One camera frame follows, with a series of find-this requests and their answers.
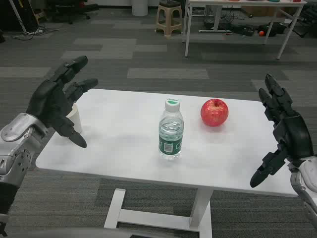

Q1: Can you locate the white cylindrical plant pot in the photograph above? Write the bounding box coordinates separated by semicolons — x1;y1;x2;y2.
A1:
131;0;149;17

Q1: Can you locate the white paper cup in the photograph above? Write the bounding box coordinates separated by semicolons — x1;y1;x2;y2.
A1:
65;103;83;134

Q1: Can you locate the black bag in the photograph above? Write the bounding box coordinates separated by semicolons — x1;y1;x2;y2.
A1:
257;22;285;38

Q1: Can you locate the white whiteboard stand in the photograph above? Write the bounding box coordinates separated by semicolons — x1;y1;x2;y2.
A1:
8;0;27;32

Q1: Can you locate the black office chair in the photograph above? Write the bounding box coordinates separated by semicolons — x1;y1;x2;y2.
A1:
47;0;100;25

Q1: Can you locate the beige plastic stool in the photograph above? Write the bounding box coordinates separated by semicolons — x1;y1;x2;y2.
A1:
155;0;184;39

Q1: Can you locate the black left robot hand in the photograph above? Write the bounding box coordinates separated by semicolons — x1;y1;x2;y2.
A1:
26;55;99;149

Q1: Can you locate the red apple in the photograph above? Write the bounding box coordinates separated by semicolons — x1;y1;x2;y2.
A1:
200;98;229;127

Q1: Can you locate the white background table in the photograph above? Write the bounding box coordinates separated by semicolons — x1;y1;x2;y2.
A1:
182;0;308;60

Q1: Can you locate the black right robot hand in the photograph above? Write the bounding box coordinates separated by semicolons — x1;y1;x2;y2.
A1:
249;73;314;188

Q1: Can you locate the white table base frame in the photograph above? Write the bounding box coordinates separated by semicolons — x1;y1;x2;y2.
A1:
103;188;213;238

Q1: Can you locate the clear water bottle green label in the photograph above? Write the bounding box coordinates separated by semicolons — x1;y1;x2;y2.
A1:
158;98;184;161

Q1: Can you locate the black equipment pile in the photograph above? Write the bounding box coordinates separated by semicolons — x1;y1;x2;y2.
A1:
204;17;256;37

